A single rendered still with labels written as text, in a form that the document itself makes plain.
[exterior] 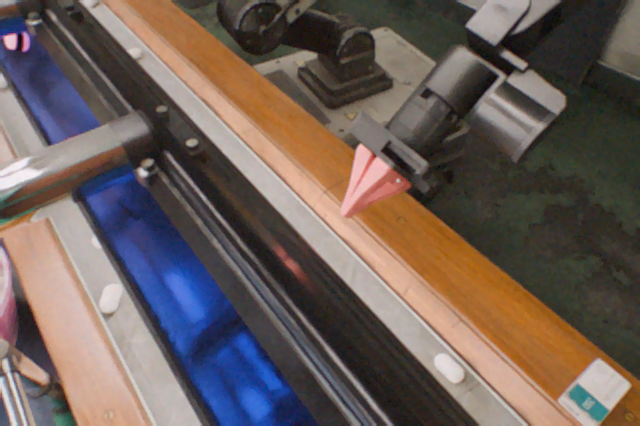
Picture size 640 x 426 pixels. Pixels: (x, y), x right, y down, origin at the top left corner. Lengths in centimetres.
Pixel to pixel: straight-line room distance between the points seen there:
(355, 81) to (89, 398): 101
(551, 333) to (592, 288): 109
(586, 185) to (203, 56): 150
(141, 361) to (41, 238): 22
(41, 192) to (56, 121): 11
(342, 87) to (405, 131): 82
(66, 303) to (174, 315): 43
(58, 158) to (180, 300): 7
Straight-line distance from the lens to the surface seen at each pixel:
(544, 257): 166
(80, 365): 56
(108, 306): 59
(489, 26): 47
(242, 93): 83
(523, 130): 44
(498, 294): 57
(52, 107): 30
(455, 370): 52
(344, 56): 126
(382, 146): 45
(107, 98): 23
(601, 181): 202
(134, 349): 58
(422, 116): 46
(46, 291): 63
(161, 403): 54
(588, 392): 53
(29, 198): 19
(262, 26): 108
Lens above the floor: 123
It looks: 50 degrees down
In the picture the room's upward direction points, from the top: straight up
